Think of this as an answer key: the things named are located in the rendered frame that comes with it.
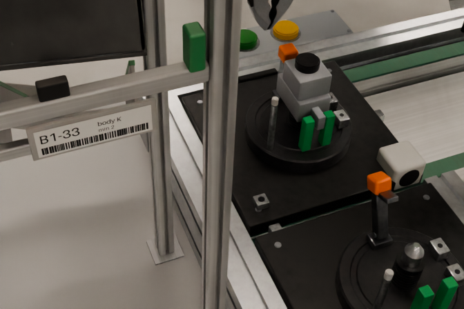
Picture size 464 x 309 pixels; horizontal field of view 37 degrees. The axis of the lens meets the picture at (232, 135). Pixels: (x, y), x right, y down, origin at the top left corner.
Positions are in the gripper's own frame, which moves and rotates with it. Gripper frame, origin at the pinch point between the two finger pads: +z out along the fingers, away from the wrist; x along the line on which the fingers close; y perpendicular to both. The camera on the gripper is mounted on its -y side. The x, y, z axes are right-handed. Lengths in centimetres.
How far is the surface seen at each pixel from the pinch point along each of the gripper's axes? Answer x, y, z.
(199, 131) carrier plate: 11.9, -5.8, 10.4
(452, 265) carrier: -4.9, -37.3, 6.8
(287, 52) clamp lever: 0.5, -6.3, -0.2
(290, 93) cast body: 2.2, -11.2, 2.1
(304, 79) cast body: 1.4, -12.8, -1.2
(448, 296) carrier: -1.2, -41.1, 4.9
